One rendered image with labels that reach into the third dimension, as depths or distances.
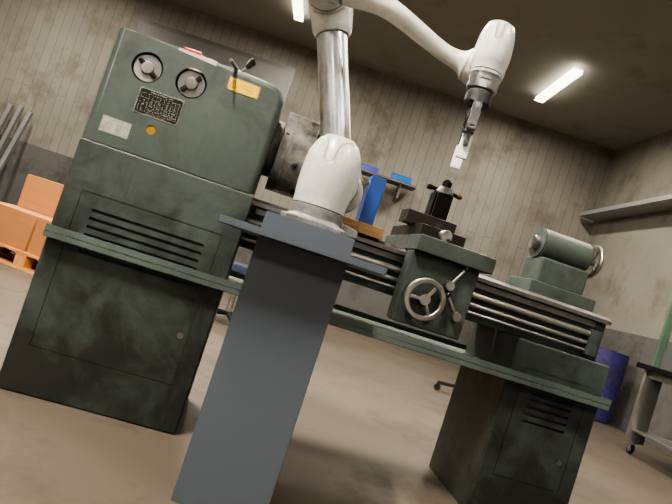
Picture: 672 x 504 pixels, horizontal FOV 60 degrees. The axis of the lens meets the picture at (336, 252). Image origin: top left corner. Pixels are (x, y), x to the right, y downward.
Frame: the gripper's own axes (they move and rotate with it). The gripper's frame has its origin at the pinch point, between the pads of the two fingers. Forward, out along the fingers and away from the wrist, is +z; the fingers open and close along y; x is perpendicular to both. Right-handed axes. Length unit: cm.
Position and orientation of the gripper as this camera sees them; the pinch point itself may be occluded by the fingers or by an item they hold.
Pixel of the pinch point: (458, 159)
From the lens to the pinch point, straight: 172.0
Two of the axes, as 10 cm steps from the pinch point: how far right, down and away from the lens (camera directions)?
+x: 9.5, 3.1, -1.0
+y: -0.8, -0.6, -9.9
